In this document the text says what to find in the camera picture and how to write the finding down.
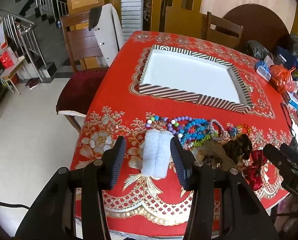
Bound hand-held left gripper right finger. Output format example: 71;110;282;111
169;137;281;240

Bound round brown tabletop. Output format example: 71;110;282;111
221;4;290;53

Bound small side table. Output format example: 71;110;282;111
0;55;26;95

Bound blue bead bracelet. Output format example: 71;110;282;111
181;119;209;140

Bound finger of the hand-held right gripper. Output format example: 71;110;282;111
263;144;294;180
280;143;298;167

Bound black cable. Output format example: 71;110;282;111
0;201;30;212

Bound white fluffy scrunchie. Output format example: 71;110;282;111
140;129;175;179

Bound brown scrunchie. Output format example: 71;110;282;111
224;134;253;165

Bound blue and white packet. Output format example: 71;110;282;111
255;56;275;82

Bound red floral tablecloth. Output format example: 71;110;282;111
74;31;298;238

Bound multicolour bead bracelet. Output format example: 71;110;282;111
146;116;183;139

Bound grey jacket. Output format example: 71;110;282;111
89;4;127;68

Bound pair of dark shoes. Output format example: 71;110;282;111
25;78;41;90

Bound purple bead bracelet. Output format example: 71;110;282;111
164;115;193;135

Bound red bow hair clip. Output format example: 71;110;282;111
244;149;268;192

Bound plain wooden chair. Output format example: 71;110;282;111
205;11;244;49

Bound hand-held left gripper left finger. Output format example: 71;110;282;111
15;135;127;240

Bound white slatted panel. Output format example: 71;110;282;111
120;0;142;42

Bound leopard print bow hair tie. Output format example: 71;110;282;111
193;140;237;172

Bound green bead bracelet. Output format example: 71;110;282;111
189;134;212;148

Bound orange plastic bag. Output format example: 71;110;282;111
269;64;298;94

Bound red gift bag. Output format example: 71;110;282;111
0;51;15;68

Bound striped tray box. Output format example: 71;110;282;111
138;44;254;115

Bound steel stair railing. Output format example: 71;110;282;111
0;9;46;80

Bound wooden chair with red cushion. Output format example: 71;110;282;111
56;11;122;133

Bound grey spiral hair tie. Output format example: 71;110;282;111
208;119;229;142

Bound rainbow bead bracelet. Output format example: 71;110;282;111
228;123;252;138

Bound teal star bead bracelet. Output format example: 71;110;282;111
180;127;202;146

